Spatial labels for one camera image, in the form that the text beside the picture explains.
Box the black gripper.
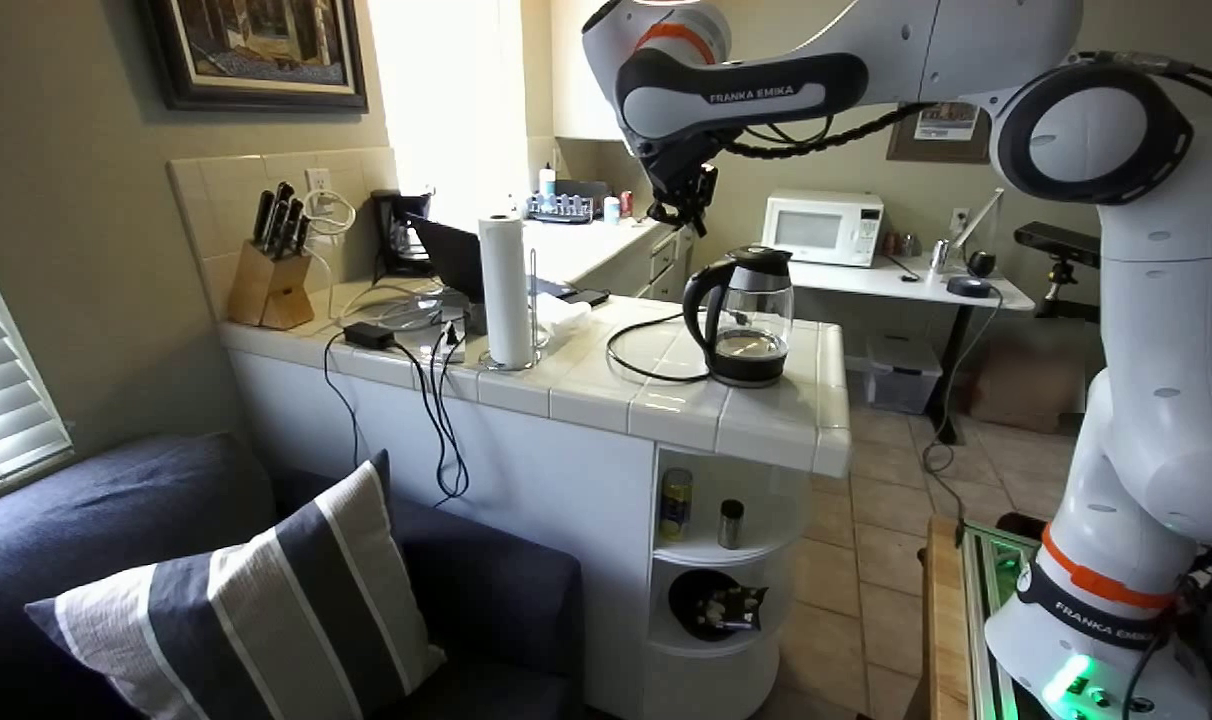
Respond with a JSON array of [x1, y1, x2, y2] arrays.
[[646, 124, 723, 239]]

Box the glass electric kettle black handle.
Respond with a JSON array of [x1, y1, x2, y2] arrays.
[[682, 244, 799, 388]]

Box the white microwave oven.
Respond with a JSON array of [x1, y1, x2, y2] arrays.
[[756, 193, 888, 273]]

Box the white spray bottle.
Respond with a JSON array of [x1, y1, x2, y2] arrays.
[[532, 161, 565, 219]]

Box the white paper towel roll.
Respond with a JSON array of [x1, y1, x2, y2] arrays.
[[478, 210, 542, 377]]

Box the white desk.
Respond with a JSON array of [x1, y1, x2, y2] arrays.
[[783, 254, 1041, 447]]

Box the dark open laptop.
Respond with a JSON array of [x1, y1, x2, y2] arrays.
[[410, 210, 496, 338]]

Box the clear plastic storage bin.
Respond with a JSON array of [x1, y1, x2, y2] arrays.
[[848, 346, 948, 418]]

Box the white desk lamp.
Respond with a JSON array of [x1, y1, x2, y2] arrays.
[[924, 184, 1009, 290]]

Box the white tiled counter island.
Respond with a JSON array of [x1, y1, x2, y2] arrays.
[[216, 273, 857, 720]]

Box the dark jar on shelf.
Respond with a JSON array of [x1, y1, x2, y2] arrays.
[[651, 462, 702, 547]]

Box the black drip coffee maker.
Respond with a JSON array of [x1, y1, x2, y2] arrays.
[[367, 188, 435, 280]]

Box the small dark bottle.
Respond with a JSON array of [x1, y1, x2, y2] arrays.
[[716, 497, 748, 553]]

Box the black power adapter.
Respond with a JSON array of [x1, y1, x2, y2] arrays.
[[339, 317, 401, 354]]

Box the black stand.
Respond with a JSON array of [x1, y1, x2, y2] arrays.
[[1011, 219, 1106, 329]]

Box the clear glass jar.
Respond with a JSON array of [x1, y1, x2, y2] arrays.
[[302, 188, 362, 290]]

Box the brown cardboard box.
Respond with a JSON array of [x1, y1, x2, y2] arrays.
[[964, 334, 1094, 436]]

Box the black bowl on shelf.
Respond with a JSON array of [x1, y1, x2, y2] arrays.
[[665, 565, 771, 643]]

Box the wooden knife block with knives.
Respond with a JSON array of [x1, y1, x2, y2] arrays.
[[220, 180, 322, 334]]

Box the wooden robot mounting platform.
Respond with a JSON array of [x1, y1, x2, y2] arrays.
[[919, 516, 1035, 720]]

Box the navy white striped pillow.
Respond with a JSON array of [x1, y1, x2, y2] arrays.
[[19, 447, 454, 720]]

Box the navy blue sofa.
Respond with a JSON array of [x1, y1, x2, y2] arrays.
[[0, 425, 588, 720]]

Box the white window blinds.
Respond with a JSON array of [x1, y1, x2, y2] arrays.
[[0, 219, 77, 510]]

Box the black robot wrist cable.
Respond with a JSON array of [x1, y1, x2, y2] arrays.
[[719, 100, 931, 167]]

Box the black kettle power cord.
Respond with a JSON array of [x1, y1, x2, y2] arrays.
[[604, 309, 716, 388]]

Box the black adapter cable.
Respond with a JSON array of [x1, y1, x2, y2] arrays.
[[389, 318, 478, 503], [318, 333, 373, 470]]

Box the dark framed wall picture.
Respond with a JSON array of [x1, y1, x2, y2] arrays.
[[140, 0, 373, 114]]

